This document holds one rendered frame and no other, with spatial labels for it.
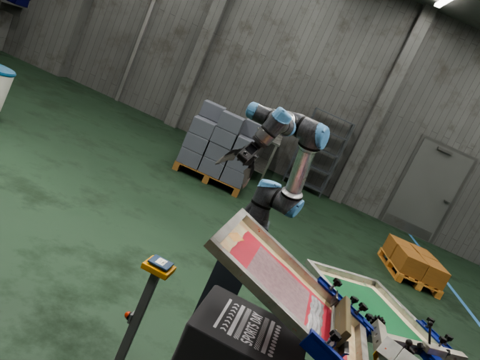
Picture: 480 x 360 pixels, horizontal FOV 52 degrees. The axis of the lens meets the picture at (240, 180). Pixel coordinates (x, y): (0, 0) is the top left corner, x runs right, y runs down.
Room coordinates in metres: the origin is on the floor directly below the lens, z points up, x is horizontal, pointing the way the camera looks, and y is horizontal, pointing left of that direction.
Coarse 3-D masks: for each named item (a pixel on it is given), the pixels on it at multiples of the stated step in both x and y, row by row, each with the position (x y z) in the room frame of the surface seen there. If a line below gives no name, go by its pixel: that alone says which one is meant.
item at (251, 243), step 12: (252, 240) 2.08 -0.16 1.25; (252, 252) 1.96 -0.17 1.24; (264, 252) 2.07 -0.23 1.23; (264, 264) 1.95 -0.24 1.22; (276, 264) 2.05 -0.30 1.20; (276, 276) 1.94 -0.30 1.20; (288, 276) 2.03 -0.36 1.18; (288, 288) 1.92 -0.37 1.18; (300, 288) 2.03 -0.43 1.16; (300, 300) 1.91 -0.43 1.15; (324, 312) 2.00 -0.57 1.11; (324, 324) 1.89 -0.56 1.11
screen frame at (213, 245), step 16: (256, 224) 2.20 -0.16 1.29; (272, 240) 2.18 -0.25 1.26; (224, 256) 1.66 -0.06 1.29; (288, 256) 2.17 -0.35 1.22; (240, 272) 1.65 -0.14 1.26; (304, 272) 2.16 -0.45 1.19; (256, 288) 1.64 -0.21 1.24; (320, 288) 2.14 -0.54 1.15; (272, 304) 1.63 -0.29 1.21; (288, 320) 1.62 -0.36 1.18; (352, 320) 2.12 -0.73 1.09; (304, 336) 1.61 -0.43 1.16
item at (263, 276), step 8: (232, 248) 1.84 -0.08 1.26; (240, 248) 1.90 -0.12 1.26; (240, 256) 1.83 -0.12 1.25; (248, 256) 1.89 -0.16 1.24; (248, 264) 1.82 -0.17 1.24; (256, 264) 1.89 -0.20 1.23; (256, 272) 1.82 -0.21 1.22; (264, 272) 1.88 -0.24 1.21; (264, 280) 1.81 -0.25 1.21; (272, 280) 1.87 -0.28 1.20; (272, 288) 1.80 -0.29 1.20; (280, 288) 1.86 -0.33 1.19; (280, 296) 1.79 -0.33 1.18; (288, 296) 1.85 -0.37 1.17; (288, 304) 1.78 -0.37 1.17; (296, 304) 1.84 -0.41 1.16; (296, 312) 1.78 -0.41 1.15; (304, 312) 1.84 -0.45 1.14; (304, 320) 1.77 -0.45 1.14; (328, 328) 1.88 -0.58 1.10; (328, 336) 1.81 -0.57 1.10
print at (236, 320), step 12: (228, 300) 2.06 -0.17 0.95; (228, 312) 1.95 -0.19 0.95; (240, 312) 2.00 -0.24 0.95; (252, 312) 2.05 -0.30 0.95; (216, 324) 1.82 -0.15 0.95; (228, 324) 1.86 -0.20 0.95; (240, 324) 1.90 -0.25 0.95; (252, 324) 1.94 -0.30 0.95; (264, 324) 1.99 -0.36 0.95; (276, 324) 2.04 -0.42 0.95; (240, 336) 1.81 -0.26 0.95; (252, 336) 1.85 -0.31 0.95; (264, 336) 1.89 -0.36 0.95; (276, 336) 1.93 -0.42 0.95; (264, 348) 1.80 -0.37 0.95
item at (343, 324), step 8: (344, 296) 2.05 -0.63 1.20; (336, 304) 2.05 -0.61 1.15; (344, 304) 1.96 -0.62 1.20; (336, 312) 1.96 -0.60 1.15; (344, 312) 1.88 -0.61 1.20; (336, 320) 1.87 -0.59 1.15; (344, 320) 1.80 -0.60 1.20; (336, 328) 1.80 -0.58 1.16; (344, 328) 1.73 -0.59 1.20; (344, 336) 1.70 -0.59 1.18; (336, 344) 1.70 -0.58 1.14
